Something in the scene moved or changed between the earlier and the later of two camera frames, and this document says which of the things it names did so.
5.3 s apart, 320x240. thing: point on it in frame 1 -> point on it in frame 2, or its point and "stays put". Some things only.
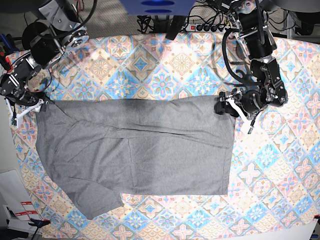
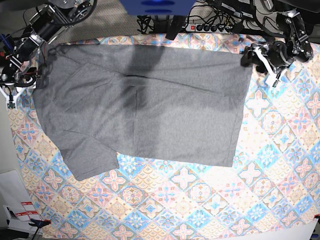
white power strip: [207, 28] stays put
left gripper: [252, 101] -> [277, 53]
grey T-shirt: [96, 150] -> [179, 104]
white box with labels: [19, 207] stays put
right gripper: [23, 97] -> [23, 79]
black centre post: [176, 25] stays put
